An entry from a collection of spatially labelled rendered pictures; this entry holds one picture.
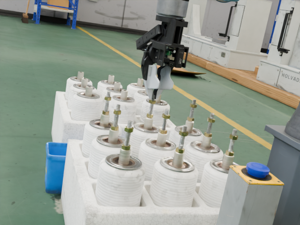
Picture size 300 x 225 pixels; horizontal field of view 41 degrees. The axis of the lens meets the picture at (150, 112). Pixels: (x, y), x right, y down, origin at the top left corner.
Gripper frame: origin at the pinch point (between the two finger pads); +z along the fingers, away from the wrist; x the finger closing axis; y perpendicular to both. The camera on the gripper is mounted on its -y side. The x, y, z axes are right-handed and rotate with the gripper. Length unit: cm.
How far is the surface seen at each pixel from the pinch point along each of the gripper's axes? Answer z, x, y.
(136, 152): 15.1, -4.0, 3.4
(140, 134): 10.0, -3.7, 3.3
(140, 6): -15, 325, -565
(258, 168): 1.7, -4.9, 42.9
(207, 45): 11, 242, -265
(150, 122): 7.4, -0.3, 1.7
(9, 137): 34, -20, -61
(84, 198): 16.6, -25.6, 20.3
